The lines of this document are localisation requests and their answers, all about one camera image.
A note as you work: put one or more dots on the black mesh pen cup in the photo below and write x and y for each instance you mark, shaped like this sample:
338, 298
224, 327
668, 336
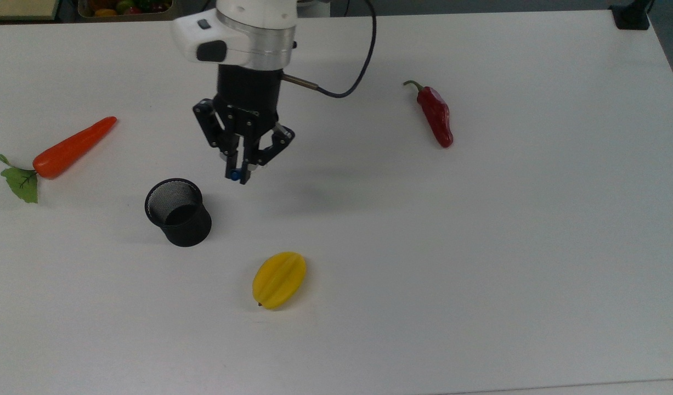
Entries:
192, 230

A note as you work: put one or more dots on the black stand clamp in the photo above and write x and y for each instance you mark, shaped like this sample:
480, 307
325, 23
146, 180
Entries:
631, 16

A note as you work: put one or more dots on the yellow toy starfruit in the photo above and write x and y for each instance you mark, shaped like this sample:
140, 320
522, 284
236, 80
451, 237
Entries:
278, 280

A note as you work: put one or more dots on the blue capped marker pen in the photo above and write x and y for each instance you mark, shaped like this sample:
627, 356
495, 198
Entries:
235, 175

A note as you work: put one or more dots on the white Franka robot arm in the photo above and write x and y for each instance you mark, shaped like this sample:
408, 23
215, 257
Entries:
248, 30

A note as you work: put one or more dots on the bin of toy fruits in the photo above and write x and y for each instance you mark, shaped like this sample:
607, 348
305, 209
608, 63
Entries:
125, 11

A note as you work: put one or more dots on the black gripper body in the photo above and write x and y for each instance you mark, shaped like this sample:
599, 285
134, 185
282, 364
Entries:
247, 96

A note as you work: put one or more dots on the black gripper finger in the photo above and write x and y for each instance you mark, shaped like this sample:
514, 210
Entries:
233, 156
250, 159

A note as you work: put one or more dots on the red toy chili pepper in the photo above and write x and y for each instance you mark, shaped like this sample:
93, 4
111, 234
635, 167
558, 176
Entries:
437, 118

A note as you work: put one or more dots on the orange toy carrot with leaves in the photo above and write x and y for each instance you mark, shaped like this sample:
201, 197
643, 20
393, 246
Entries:
73, 148

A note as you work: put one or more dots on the beige box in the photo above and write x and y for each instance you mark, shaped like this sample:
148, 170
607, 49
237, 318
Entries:
18, 8

